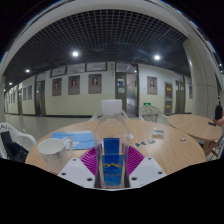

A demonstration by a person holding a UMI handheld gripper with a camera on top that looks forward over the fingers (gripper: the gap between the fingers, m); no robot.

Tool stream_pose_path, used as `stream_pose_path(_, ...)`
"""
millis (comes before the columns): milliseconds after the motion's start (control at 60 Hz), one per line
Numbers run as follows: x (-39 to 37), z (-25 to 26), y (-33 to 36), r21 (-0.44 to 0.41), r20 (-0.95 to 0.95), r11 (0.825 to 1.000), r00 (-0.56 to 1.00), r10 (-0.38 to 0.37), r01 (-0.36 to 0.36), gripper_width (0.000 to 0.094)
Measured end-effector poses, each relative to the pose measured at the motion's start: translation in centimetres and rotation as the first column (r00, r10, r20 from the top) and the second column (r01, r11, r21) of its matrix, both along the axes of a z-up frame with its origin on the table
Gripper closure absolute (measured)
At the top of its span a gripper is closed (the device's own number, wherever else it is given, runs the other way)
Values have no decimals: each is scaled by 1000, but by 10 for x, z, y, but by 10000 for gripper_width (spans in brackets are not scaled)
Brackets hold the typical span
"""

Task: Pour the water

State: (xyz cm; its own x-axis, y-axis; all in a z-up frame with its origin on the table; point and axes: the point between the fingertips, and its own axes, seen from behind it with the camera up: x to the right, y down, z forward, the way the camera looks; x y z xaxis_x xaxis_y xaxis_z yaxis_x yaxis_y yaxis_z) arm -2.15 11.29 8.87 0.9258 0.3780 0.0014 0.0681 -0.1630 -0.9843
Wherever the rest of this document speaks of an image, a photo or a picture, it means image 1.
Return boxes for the framed wall portraits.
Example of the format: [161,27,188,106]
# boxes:
[8,73,159,104]

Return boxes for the white lattice-back chair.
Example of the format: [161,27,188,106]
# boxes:
[138,104,164,124]

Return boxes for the small white box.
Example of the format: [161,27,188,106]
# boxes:
[152,128,166,138]

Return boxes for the clear blue-labelled water bottle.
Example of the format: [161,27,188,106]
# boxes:
[93,98,131,190]

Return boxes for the plain white plastic chair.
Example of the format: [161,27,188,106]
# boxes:
[89,108,129,122]

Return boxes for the round ceiling lights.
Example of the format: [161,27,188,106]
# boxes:
[24,50,162,74]

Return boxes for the small round wooden table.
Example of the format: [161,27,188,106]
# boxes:
[166,113,223,158]

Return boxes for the white plastic armchair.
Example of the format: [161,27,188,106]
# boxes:
[0,121,37,160]

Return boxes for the light folding chair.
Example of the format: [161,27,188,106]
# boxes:
[209,136,224,161]

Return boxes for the white ceramic mug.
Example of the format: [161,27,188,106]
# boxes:
[37,137,74,174]

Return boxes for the dark hallway door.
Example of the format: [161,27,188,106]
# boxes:
[34,79,47,117]
[175,80,186,114]

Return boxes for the black bag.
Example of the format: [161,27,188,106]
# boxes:
[0,130,30,164]

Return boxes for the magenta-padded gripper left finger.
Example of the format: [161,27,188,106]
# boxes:
[57,144,100,189]

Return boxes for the dark door with transom window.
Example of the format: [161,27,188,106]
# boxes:
[115,62,139,118]

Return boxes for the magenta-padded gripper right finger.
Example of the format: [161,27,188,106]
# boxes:
[125,144,168,190]

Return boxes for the person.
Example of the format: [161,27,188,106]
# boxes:
[203,104,224,158]

